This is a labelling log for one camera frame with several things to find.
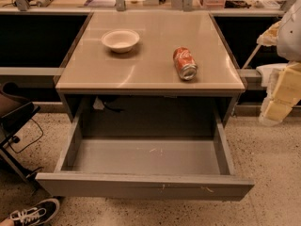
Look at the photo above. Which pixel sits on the white foam-padded gripper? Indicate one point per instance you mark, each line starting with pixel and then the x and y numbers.
pixel 290 35

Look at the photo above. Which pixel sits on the black and white sneaker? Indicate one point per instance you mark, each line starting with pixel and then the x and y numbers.
pixel 36 215

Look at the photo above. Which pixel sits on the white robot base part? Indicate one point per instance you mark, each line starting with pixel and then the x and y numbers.
pixel 266 70

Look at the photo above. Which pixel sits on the dark clutter on shelf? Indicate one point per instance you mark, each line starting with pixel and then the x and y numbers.
pixel 236 4

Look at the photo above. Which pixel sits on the beige top cabinet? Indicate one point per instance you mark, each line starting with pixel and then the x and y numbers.
pixel 149 67

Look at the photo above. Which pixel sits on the purple paper on shelf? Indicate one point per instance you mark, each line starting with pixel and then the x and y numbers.
pixel 100 3

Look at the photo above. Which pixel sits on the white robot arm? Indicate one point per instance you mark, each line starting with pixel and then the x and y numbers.
pixel 289 34

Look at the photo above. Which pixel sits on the grey top drawer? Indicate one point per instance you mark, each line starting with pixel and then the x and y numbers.
pixel 147 148

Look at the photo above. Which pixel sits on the dark chair with metal legs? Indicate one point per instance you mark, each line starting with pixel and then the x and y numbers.
pixel 15 112

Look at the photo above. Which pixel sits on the red soda can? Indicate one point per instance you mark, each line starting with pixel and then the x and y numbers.
pixel 185 64

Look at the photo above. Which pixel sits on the white paper bowl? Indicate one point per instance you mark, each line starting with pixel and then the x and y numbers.
pixel 120 40

